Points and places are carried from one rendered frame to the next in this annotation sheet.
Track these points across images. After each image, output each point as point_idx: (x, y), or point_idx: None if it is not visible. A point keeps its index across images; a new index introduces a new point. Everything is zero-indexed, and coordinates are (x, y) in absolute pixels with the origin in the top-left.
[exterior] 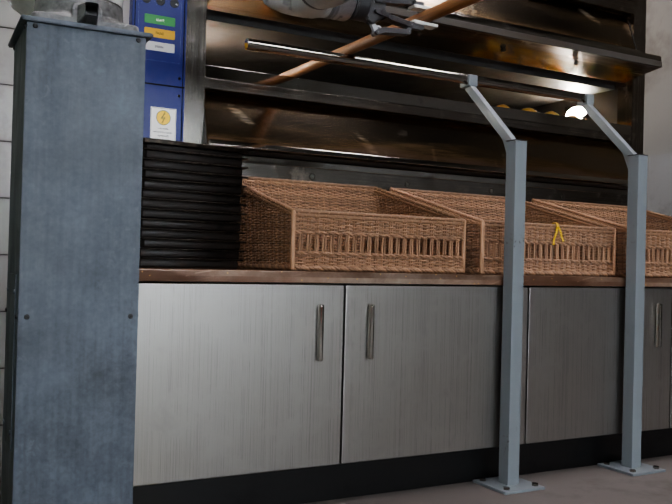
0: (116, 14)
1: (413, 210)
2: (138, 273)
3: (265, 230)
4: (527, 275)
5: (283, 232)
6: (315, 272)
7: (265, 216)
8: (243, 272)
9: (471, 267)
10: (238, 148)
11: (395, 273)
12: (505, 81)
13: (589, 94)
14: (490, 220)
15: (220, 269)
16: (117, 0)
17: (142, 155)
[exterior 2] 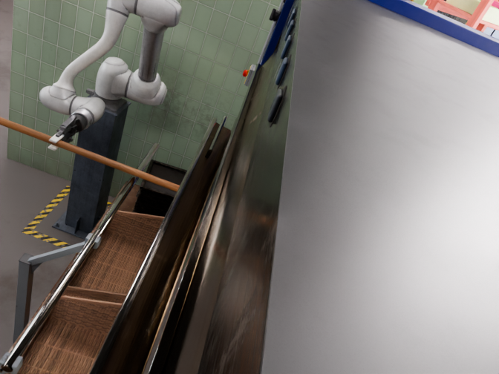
0: (95, 96)
1: (116, 297)
2: (74, 159)
3: (135, 226)
4: (18, 338)
5: (116, 220)
6: (91, 231)
7: (136, 220)
8: (105, 211)
9: (56, 316)
10: (141, 183)
11: (70, 261)
12: (72, 263)
13: (4, 355)
14: (46, 299)
15: (110, 205)
16: (96, 92)
17: (79, 132)
